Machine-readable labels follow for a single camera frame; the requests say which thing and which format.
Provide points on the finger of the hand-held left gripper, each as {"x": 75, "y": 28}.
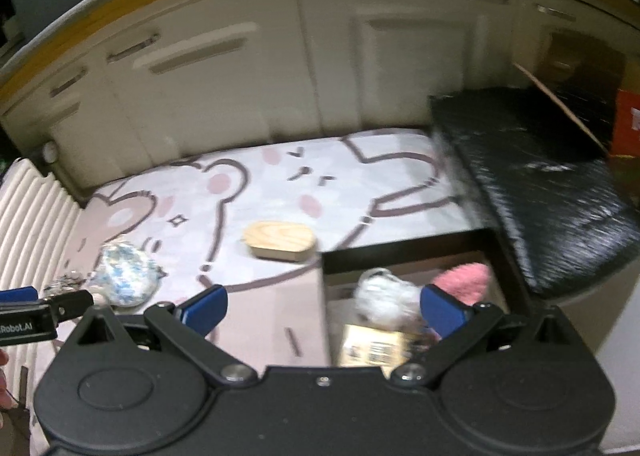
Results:
{"x": 70, "y": 305}
{"x": 17, "y": 296}

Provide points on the red beer carton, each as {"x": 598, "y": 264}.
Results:
{"x": 629, "y": 123}

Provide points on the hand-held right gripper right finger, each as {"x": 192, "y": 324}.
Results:
{"x": 440, "y": 308}

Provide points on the round white night light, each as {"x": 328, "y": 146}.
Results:
{"x": 50, "y": 152}

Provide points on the cream cabinet door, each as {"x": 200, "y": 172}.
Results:
{"x": 65, "y": 131}
{"x": 210, "y": 96}
{"x": 400, "y": 66}
{"x": 550, "y": 46}

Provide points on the black cardboard box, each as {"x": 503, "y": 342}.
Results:
{"x": 345, "y": 276}

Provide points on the oval wooden block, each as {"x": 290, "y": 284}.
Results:
{"x": 280, "y": 241}

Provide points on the white yarn ball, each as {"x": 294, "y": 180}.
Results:
{"x": 382, "y": 293}

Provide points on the person's left hand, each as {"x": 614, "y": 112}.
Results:
{"x": 3, "y": 381}

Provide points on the cartoon bear printed blanket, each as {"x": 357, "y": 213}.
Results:
{"x": 280, "y": 186}

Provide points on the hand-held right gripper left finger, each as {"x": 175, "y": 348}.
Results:
{"x": 206, "y": 308}

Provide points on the black plastic-wrapped cushion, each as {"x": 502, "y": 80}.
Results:
{"x": 540, "y": 186}

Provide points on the pink crochet doll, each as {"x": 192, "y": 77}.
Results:
{"x": 462, "y": 283}

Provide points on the white ribbed board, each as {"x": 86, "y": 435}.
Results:
{"x": 35, "y": 216}

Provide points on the yellow card packet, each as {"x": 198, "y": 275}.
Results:
{"x": 372, "y": 346}

